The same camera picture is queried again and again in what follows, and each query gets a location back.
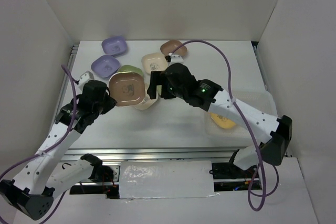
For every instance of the yellow plate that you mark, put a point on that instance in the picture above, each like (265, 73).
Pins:
(222, 122)

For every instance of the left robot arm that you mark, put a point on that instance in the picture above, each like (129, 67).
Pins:
(33, 190)

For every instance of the clear plastic bin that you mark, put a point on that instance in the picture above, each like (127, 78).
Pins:
(257, 107)

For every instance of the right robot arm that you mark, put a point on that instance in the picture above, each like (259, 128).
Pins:
(271, 134)

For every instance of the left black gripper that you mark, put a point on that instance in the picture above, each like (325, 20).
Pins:
(111, 103)

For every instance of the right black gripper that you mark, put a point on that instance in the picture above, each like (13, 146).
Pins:
(157, 77)

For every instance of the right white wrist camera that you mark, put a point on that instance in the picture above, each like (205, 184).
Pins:
(174, 58)

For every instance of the beige plate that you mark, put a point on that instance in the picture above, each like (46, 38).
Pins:
(145, 104)
(154, 62)

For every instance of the aluminium table rail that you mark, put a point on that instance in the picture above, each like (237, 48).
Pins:
(151, 154)

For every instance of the brown plate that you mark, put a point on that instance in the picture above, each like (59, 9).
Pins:
(127, 88)
(171, 45)

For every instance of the purple plate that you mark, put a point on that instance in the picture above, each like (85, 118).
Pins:
(114, 46)
(105, 66)

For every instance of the white taped cover panel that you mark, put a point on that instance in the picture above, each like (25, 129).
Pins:
(172, 179)

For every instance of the green plate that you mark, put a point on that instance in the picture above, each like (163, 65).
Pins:
(130, 68)

